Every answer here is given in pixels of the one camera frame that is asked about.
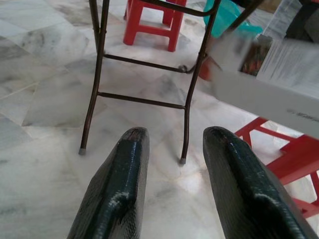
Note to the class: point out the printed white paper sheet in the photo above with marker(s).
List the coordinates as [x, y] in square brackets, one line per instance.
[279, 20]
[289, 64]

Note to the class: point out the white cardboard box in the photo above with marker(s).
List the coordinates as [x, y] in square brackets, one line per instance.
[249, 92]

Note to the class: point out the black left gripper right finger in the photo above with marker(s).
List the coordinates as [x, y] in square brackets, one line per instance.
[244, 189]

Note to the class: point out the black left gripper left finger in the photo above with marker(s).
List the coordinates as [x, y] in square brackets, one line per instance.
[119, 179]

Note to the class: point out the teal plastic container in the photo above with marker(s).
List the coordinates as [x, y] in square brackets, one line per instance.
[224, 17]

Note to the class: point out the brown metal folding chair frame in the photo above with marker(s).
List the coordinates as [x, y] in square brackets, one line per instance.
[99, 62]

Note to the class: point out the small orange object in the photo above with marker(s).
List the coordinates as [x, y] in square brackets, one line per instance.
[205, 71]

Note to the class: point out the colourful printed packet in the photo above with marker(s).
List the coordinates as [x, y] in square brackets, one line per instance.
[254, 59]

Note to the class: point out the dark grey object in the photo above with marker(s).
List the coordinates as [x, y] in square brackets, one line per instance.
[302, 27]

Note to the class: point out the red plastic stool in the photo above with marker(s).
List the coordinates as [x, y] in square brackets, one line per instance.
[154, 29]
[296, 159]

